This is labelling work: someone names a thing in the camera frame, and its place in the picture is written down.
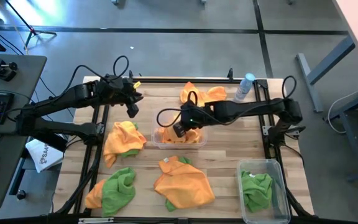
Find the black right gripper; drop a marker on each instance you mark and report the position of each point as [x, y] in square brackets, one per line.
[194, 115]

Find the blue air freshener bottle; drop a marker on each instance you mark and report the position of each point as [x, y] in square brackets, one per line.
[243, 88]

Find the white printed bag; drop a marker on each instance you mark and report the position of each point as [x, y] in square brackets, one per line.
[47, 158]

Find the silver mounting plate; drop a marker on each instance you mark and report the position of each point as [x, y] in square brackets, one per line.
[267, 129]

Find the grey side desk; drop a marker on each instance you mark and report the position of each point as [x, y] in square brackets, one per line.
[26, 77]

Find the black desk clamp mount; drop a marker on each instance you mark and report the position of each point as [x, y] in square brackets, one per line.
[5, 73]

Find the orange microfiber towel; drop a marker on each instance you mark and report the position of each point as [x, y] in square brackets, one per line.
[93, 197]
[183, 186]
[216, 93]
[166, 137]
[194, 137]
[123, 140]

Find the black tripod stand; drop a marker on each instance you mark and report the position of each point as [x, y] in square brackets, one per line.
[33, 31]

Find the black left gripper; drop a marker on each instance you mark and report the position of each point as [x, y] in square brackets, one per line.
[123, 90]

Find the black round knob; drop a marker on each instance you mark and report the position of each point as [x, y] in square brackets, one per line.
[21, 194]

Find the black aluminium table frame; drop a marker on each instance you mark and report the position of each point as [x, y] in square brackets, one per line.
[166, 80]

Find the clear labelled plastic bin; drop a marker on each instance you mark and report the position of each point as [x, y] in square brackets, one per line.
[179, 146]

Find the silver flat bracket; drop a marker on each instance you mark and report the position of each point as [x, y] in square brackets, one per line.
[95, 220]

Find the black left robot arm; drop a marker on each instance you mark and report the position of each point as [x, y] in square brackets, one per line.
[57, 99]

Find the dark table clamp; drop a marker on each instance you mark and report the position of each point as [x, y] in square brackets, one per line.
[130, 75]
[230, 73]

